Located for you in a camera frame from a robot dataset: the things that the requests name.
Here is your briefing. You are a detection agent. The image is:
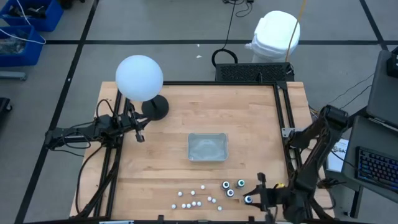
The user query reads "black floor object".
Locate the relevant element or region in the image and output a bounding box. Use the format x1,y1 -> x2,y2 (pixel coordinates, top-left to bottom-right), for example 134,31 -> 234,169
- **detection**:
0,97 -> 13,121

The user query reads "office desk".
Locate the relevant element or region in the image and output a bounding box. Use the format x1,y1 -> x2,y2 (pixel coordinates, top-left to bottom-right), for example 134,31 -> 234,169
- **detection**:
366,49 -> 398,125

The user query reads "white bagged bucket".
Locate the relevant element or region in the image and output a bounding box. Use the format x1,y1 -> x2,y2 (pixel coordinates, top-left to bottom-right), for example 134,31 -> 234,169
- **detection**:
244,10 -> 301,63

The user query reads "black looped floor cable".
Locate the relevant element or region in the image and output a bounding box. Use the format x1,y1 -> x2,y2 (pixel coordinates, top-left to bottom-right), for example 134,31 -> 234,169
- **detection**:
211,0 -> 239,68

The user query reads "grey metal bar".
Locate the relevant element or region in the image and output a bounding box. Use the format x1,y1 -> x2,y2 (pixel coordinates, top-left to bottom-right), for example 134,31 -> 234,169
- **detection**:
0,71 -> 27,81

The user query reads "black desktop device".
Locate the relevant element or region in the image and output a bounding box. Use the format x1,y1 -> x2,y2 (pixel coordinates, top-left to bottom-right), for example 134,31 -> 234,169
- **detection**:
386,46 -> 398,78

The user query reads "white cable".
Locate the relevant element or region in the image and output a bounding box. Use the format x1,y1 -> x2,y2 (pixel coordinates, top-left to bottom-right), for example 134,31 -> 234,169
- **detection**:
0,0 -> 47,45

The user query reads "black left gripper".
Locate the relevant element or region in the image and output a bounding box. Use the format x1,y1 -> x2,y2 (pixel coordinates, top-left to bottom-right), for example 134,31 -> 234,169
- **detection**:
123,101 -> 151,144

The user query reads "thin black cable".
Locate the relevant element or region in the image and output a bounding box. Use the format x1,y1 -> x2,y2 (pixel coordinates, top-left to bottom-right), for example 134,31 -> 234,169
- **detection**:
339,84 -> 373,110
328,73 -> 376,106

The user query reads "yellow hanging rope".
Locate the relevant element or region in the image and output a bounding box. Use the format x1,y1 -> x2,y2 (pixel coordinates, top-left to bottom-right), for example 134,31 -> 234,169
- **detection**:
285,0 -> 308,62

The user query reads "blue storage bin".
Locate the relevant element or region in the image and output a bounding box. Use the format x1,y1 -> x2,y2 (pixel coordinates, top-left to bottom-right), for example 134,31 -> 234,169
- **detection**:
0,25 -> 45,68
0,0 -> 65,32

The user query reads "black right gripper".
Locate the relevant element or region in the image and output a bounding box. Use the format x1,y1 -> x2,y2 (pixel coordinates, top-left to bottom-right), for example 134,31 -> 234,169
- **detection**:
243,172 -> 289,223

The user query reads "grey plastic bin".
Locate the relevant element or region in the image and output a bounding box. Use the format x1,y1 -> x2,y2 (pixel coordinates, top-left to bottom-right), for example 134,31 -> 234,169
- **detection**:
187,133 -> 229,162

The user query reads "white globe lamp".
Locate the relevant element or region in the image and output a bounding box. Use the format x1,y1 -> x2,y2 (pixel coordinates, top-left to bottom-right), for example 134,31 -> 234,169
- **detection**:
114,55 -> 170,121

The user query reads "black aluminium frame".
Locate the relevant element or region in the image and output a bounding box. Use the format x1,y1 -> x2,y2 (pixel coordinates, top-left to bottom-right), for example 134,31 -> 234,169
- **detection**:
70,80 -> 335,224

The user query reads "black perforated computer case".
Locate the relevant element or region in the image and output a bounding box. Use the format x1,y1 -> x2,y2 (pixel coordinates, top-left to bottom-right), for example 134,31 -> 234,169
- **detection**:
215,62 -> 295,83

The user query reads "black backlit keyboard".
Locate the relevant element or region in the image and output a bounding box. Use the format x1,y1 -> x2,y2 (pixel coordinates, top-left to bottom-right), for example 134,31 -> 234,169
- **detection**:
355,146 -> 398,191

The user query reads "white printed paper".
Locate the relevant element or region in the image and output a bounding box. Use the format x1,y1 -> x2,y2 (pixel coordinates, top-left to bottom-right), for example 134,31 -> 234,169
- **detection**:
326,138 -> 349,173

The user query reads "black coiled floor cable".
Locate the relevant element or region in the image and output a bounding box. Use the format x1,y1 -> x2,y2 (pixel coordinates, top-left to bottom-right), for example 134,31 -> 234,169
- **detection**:
222,0 -> 255,18

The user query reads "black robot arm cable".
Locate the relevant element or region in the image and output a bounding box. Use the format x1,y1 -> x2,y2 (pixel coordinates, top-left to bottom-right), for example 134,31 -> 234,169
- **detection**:
74,143 -> 106,216

